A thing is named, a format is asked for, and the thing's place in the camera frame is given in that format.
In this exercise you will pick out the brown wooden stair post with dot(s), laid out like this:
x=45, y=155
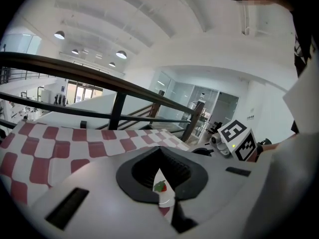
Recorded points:
x=154, y=112

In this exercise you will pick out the person's right forearm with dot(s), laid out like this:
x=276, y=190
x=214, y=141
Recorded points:
x=270, y=148

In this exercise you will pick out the dark curved railing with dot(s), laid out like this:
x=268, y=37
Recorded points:
x=74, y=71

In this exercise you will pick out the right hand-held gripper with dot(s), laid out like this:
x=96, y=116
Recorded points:
x=236, y=138

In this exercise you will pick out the red strawberry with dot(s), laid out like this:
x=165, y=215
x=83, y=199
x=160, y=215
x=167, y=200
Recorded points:
x=160, y=186

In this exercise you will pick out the black wristwatch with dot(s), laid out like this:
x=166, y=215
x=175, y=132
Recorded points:
x=259, y=152

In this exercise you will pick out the red white checkered tablecloth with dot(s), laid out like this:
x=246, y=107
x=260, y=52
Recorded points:
x=37, y=143

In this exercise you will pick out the dark wooden newel post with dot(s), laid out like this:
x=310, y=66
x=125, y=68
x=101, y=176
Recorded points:
x=197, y=116

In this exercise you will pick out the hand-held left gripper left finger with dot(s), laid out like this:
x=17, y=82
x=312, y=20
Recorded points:
x=99, y=208

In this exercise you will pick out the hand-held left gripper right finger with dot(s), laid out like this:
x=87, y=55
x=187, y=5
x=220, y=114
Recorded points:
x=219, y=195

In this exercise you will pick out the person's black printed t-shirt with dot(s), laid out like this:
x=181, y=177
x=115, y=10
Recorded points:
x=302, y=56

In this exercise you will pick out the round ceiling lamp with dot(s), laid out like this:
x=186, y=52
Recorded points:
x=121, y=54
x=59, y=35
x=74, y=51
x=111, y=64

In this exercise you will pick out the glass entrance door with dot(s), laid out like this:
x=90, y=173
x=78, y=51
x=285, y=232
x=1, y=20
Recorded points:
x=83, y=93

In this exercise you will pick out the white wall switch panel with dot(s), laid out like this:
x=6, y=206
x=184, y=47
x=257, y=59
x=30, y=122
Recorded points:
x=250, y=118

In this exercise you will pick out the small white camera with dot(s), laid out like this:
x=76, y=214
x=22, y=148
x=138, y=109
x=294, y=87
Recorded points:
x=202, y=95

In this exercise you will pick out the white round plate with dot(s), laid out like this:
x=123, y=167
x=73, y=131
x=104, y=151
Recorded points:
x=165, y=198

